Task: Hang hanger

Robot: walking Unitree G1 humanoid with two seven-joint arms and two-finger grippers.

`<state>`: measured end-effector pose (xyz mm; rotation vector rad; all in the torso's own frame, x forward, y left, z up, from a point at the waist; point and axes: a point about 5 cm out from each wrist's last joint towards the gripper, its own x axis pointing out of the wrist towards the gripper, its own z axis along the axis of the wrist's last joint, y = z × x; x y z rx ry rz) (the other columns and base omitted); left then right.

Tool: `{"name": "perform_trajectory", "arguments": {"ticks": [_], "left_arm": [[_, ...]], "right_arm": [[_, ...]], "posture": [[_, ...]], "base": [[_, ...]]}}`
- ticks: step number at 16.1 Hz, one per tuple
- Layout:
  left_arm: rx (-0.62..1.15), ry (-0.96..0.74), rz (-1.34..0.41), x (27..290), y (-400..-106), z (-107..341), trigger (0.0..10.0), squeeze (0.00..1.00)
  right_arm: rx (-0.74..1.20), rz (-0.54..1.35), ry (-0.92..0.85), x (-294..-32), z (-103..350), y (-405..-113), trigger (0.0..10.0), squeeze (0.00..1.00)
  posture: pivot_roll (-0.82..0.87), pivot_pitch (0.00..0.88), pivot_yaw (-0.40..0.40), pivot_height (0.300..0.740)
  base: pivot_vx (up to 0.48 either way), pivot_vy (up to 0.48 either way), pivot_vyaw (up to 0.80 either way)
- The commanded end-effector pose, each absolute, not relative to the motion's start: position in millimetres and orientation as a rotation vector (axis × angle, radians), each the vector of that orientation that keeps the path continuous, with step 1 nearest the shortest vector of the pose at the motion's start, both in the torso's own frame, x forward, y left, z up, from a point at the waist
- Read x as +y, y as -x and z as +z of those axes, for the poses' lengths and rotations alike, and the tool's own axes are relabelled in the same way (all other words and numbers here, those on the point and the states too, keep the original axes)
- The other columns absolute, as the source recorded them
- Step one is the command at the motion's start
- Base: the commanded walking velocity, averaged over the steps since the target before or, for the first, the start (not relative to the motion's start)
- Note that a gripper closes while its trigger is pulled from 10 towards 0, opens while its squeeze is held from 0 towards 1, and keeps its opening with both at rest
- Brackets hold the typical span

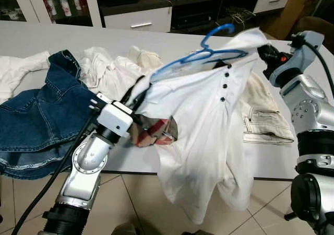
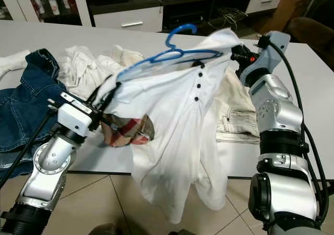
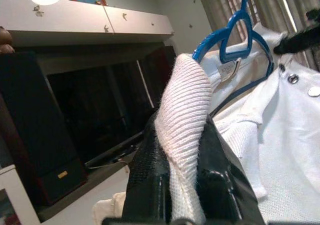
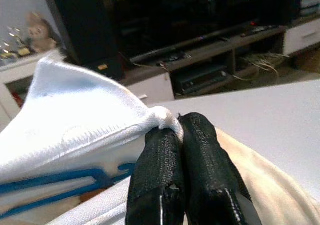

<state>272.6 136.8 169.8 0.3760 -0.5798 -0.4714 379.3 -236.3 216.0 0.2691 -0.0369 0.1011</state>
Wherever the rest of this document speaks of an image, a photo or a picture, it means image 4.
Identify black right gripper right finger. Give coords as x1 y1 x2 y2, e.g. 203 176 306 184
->
179 112 262 225

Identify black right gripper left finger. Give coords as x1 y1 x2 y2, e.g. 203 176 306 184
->
124 129 187 225

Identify blue plastic clothes hanger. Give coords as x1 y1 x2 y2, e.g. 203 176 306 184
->
0 161 137 220

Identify white polo shirt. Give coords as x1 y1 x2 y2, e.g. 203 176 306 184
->
0 58 186 225

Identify white table with black legs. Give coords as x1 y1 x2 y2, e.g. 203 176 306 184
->
149 78 320 206

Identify black media player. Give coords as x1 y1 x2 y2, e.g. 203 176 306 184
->
172 64 228 96

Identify brown and white TV cabinet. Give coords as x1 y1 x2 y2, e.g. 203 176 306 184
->
119 17 320 103

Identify black television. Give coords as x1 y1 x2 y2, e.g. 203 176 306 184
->
112 0 303 52

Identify black speaker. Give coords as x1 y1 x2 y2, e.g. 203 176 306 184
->
41 0 126 80

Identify white glass door cabinet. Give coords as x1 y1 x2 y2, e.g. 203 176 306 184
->
0 51 66 128

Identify gold ornaments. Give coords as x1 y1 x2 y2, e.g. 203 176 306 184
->
0 26 30 60

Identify white cable bundle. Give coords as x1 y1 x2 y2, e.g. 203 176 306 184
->
233 52 291 82

